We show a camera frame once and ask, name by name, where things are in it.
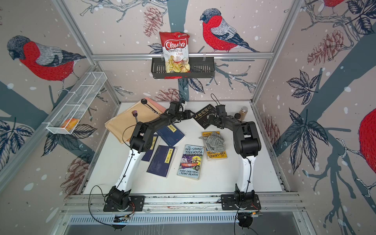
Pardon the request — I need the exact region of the iridescent purple spoon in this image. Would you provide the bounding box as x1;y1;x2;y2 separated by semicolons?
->
132;110;139;123

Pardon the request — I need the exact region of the black wall basket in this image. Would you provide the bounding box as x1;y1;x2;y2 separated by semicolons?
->
151;57;215;79

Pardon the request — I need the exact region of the yellow orange treehouse book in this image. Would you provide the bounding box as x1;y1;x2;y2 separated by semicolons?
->
201;131;228;161

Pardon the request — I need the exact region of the black book with face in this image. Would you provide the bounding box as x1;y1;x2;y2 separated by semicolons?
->
193;104;216;129

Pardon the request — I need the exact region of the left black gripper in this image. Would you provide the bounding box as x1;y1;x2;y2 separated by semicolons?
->
175;110;196;120

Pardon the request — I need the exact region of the black spoon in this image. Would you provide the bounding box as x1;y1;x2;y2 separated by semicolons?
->
141;99;159;115

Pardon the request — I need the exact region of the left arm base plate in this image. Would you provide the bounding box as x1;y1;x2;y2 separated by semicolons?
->
103;195;145;212

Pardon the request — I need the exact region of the blue book yellow label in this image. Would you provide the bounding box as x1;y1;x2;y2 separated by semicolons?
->
157;124;185;146

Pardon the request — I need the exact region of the colourful treehouse book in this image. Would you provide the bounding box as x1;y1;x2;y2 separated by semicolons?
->
177;145;205;180

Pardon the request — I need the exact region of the orange packet in shelf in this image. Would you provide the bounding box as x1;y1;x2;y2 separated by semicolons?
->
60;118;80;132

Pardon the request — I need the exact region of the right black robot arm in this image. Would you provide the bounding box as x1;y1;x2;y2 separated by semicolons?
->
209;104;261;210

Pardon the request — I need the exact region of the tan spice jar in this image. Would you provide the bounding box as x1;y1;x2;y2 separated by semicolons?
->
239;106;248;121

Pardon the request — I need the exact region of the white wire shelf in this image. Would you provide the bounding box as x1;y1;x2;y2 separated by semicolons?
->
47;71;107;135

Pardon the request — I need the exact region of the black cable left base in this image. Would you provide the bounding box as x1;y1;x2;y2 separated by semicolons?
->
88;184;130;230

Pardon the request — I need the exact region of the dark blue book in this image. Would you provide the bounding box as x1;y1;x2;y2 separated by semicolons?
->
146;146;176;178
142;134;160;162

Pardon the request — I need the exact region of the pink tray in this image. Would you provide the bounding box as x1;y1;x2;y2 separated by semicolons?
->
146;98;166;114

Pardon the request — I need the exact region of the tan paper sheet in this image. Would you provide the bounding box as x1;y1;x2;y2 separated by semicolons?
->
105;101;159;144

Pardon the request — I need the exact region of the red cassava chips bag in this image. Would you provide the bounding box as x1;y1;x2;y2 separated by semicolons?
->
159;32;191;73

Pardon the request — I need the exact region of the black cable base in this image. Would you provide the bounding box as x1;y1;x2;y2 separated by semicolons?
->
88;184;130;230
233;205;259;235

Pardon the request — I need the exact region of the grey striped cloth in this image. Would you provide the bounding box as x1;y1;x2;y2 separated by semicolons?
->
200;131;226;154

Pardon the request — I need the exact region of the black cable right base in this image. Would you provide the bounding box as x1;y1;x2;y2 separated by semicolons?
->
233;205;259;235

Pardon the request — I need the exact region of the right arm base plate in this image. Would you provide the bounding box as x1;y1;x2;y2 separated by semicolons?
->
219;194;261;211

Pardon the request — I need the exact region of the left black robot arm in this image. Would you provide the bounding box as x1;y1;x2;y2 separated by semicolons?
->
105;101;193;211

